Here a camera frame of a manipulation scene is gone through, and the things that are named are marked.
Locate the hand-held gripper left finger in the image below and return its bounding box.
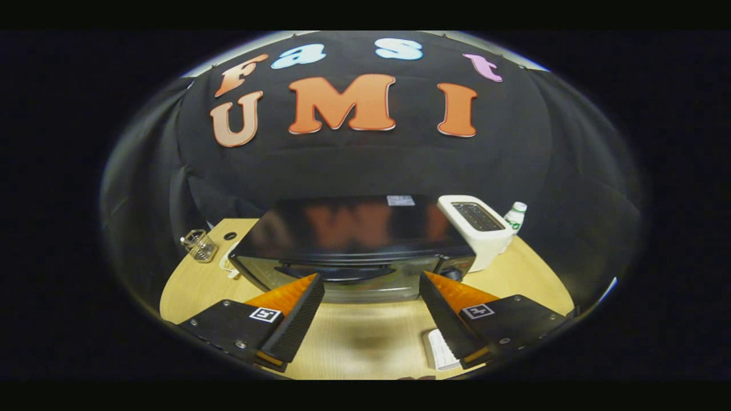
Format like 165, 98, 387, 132
168, 273, 325, 374

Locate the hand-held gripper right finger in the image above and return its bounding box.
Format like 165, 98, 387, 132
419, 271, 572, 370

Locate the black toaster oven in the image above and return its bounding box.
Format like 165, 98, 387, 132
228, 195, 477, 303

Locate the white pop-up toaster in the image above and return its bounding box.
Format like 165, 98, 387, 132
437, 195, 515, 273

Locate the white sectioned snack dish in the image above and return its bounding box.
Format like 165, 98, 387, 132
219, 243, 243, 279

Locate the white bottle green label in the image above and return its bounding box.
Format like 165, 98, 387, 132
504, 202, 528, 236

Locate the wire mesh holder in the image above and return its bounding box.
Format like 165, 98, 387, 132
180, 229, 218, 263

